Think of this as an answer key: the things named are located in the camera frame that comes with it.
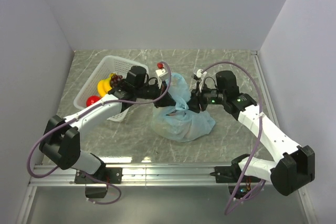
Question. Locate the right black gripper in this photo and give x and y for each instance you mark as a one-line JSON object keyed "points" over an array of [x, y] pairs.
{"points": [[196, 98]]}

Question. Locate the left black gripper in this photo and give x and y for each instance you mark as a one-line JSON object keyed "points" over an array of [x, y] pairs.
{"points": [[166, 99]]}

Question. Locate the light blue plastic bag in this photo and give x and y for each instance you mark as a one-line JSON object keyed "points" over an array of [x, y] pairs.
{"points": [[177, 122]]}

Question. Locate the dark purple fake grapes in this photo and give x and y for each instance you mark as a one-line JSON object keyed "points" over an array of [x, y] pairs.
{"points": [[115, 80]]}

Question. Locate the yellow banana bunch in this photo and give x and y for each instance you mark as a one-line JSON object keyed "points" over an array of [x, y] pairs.
{"points": [[103, 86]]}

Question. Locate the white plastic basket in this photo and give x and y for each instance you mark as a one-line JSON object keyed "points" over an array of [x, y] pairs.
{"points": [[110, 71]]}

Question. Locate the red fake apple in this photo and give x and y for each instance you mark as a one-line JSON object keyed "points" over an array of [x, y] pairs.
{"points": [[91, 100]]}

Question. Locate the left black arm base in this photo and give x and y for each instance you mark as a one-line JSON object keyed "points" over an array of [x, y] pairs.
{"points": [[105, 176]]}

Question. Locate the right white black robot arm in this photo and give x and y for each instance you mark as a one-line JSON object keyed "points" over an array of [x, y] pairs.
{"points": [[293, 165]]}

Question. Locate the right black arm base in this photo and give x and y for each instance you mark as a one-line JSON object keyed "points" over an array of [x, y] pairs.
{"points": [[226, 174]]}

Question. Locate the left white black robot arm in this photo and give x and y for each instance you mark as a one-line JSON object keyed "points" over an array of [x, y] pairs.
{"points": [[62, 138]]}

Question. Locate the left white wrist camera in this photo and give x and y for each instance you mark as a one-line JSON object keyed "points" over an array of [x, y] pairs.
{"points": [[161, 73]]}

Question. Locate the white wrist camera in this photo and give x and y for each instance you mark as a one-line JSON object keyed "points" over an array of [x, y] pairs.
{"points": [[200, 76], [161, 73]]}

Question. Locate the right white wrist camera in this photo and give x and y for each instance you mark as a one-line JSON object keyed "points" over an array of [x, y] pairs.
{"points": [[200, 76]]}

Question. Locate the aluminium mounting rail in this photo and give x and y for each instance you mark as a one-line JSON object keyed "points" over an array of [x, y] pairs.
{"points": [[142, 174]]}

